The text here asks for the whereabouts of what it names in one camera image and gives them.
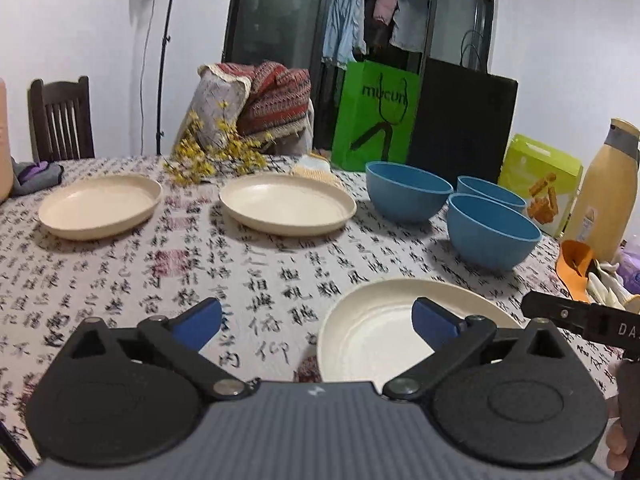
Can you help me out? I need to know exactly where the red patterned quilted blanket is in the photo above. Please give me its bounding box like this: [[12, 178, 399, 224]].
[[197, 61, 311, 153]]

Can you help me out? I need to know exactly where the green paper bag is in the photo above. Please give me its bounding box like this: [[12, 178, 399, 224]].
[[331, 60, 421, 172]]

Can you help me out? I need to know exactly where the yellow flower branch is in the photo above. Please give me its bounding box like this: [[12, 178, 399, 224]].
[[162, 101, 276, 186]]

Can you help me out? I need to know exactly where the pink hanging jacket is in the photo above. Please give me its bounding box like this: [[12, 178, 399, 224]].
[[374, 0, 401, 26]]

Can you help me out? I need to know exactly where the white rubber glove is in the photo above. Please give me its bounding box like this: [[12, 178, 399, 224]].
[[585, 259, 640, 313]]

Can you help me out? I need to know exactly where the black paper bag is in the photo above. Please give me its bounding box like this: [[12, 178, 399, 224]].
[[406, 30, 518, 188]]

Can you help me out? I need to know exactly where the white hanging garment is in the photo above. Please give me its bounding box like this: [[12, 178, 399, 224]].
[[390, 0, 431, 53]]

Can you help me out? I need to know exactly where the dark wooden chair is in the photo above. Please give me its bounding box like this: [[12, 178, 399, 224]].
[[27, 76, 96, 163]]

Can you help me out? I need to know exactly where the pink hard-shell suitcase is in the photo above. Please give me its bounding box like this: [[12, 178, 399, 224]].
[[0, 79, 13, 203]]

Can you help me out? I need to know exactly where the blue bowl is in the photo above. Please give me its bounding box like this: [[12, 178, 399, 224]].
[[446, 194, 543, 271], [456, 175, 527, 213], [365, 161, 454, 224]]

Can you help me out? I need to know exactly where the white yellow dotted work glove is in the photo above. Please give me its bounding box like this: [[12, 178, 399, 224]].
[[291, 156, 347, 192]]

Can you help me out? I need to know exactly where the green snack box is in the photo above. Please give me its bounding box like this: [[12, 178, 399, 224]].
[[497, 133, 584, 238]]

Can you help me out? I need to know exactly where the grey purple pouch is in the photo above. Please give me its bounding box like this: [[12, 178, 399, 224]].
[[11, 160, 65, 197]]

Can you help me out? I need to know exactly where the light blue hanging shirt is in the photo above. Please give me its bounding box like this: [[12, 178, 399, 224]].
[[322, 0, 368, 70]]

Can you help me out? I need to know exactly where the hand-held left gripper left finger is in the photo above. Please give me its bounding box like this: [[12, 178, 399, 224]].
[[65, 297, 251, 403]]

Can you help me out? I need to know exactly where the orange silicone piece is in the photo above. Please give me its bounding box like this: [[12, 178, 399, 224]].
[[556, 240, 598, 303]]

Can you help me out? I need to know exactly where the beige cloth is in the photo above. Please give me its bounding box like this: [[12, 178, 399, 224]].
[[172, 100, 317, 158]]

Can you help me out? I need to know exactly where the cream round plate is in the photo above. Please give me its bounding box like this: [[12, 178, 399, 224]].
[[38, 175, 163, 241], [219, 174, 357, 237], [317, 280, 526, 383]]

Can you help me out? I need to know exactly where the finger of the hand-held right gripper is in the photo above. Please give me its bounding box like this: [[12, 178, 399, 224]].
[[521, 290, 593, 335]]

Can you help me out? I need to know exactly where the black framed glass door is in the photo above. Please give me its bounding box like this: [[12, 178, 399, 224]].
[[222, 0, 499, 161]]

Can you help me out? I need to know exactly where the yellow thermos jug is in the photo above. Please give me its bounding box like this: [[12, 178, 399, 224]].
[[562, 118, 640, 263]]

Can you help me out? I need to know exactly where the thin black lamp cable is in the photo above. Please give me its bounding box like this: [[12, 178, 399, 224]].
[[140, 0, 155, 156]]

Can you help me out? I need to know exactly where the person's right hand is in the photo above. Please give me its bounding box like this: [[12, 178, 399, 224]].
[[606, 396, 632, 471]]

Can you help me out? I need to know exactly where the purple packet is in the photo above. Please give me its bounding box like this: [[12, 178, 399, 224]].
[[616, 235, 640, 295]]

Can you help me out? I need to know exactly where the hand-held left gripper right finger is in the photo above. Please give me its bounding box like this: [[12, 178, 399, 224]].
[[382, 297, 573, 402]]

